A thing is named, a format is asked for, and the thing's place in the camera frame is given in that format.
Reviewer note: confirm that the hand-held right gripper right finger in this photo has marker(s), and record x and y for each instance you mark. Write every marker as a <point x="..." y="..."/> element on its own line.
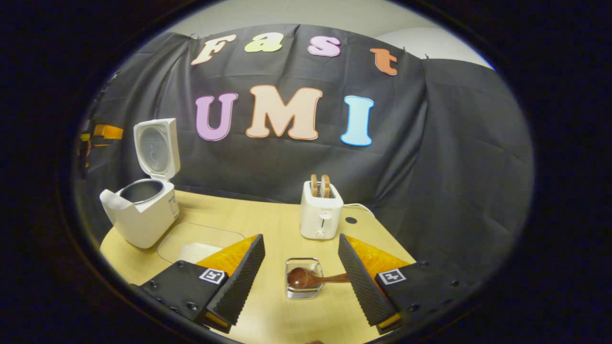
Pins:
<point x="361" y="282"/>

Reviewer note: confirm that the white rice cooker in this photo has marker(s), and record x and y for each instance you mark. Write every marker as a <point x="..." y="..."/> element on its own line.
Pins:
<point x="143" y="224"/>

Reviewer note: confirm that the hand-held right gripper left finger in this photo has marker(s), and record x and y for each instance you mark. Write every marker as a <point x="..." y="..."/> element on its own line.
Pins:
<point x="241" y="286"/>

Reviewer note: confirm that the brown wooden spoon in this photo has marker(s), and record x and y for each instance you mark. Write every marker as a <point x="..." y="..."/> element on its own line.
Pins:
<point x="299" y="278"/>

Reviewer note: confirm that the black backdrop cloth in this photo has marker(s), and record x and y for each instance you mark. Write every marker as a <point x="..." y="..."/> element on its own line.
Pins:
<point x="430" y="143"/>

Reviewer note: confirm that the clear glass dish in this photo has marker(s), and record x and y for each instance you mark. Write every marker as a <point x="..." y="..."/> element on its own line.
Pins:
<point x="191" y="234"/>

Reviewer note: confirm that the white toaster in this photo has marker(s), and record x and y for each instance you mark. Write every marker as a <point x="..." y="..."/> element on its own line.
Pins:
<point x="320" y="210"/>

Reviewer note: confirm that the brown toast slice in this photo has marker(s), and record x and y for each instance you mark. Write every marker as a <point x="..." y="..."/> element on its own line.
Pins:
<point x="325" y="185"/>
<point x="314" y="185"/>

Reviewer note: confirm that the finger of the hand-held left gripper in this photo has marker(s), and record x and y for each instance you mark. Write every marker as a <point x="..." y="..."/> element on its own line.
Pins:
<point x="112" y="132"/>

